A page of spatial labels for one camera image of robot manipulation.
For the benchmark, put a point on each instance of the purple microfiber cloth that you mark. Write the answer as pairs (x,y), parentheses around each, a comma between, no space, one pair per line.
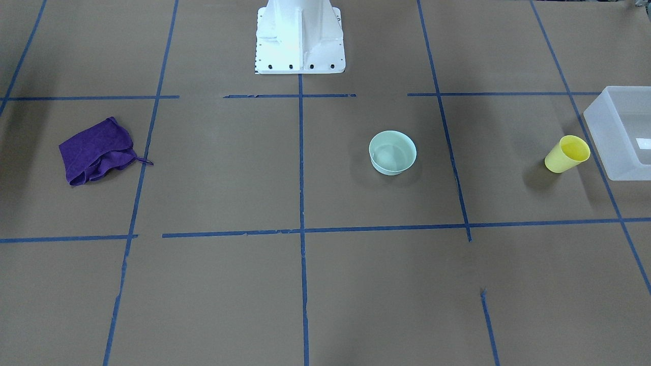
(91,154)

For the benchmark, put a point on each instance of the yellow plastic cup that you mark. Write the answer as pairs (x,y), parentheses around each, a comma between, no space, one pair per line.
(569,152)

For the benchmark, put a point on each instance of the mint green bowl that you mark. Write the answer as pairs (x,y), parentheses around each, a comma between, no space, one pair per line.
(392,152)

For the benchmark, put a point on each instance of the translucent white plastic bin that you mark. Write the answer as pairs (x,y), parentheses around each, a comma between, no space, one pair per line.
(619,123)

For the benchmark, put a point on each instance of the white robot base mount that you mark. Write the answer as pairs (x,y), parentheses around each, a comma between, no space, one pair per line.
(299,37)

